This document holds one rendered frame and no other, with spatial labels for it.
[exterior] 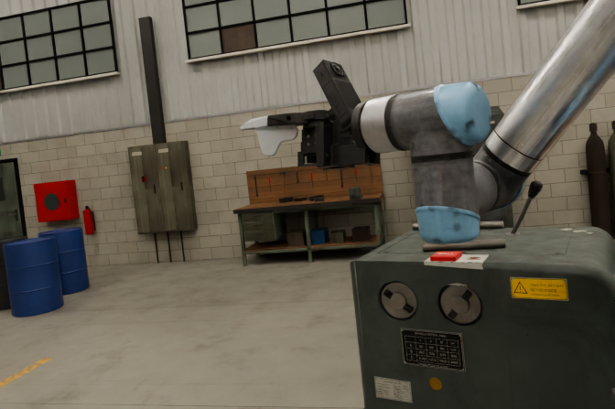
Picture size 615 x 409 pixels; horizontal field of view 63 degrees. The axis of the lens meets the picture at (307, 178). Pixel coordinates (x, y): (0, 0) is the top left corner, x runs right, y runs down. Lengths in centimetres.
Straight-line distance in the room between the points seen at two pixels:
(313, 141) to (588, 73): 36
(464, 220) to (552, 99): 19
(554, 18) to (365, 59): 273
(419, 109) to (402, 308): 74
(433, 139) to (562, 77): 18
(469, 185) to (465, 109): 9
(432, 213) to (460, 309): 63
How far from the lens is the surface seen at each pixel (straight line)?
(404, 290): 127
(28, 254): 689
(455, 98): 60
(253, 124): 76
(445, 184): 61
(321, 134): 71
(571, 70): 69
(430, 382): 132
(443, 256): 121
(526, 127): 70
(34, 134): 1052
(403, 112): 63
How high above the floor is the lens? 153
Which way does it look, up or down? 2 degrees down
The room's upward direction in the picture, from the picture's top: 6 degrees counter-clockwise
